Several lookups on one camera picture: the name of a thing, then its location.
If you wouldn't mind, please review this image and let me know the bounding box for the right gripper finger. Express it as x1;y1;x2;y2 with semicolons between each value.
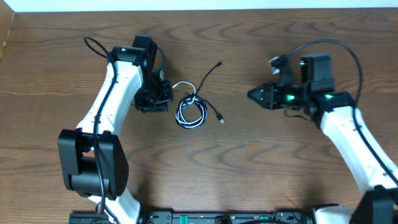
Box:
248;83;272;96
248;93;272;109

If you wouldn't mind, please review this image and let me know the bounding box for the white usb cable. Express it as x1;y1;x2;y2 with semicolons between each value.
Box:
170;81;208;128

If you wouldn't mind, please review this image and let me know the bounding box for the black usb cable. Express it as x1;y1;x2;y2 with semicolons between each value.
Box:
175;60;225;129

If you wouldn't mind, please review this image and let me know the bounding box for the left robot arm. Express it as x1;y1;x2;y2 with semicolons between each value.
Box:
58;35;173;223

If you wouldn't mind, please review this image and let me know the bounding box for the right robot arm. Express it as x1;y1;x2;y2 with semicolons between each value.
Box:
248;54;397;223

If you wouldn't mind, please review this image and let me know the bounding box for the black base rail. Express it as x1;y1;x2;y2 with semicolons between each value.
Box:
68;210;315;224

